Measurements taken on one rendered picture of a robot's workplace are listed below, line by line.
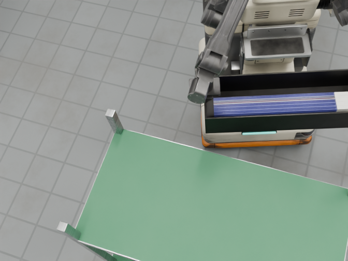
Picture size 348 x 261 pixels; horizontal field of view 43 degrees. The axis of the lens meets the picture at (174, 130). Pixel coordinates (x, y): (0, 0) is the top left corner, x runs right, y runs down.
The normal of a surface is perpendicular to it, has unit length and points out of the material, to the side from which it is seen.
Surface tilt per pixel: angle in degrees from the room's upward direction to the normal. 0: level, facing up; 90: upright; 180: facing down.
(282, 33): 90
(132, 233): 0
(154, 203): 0
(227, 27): 48
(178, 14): 0
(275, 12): 98
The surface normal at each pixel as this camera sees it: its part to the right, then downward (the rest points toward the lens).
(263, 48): -0.09, -0.42
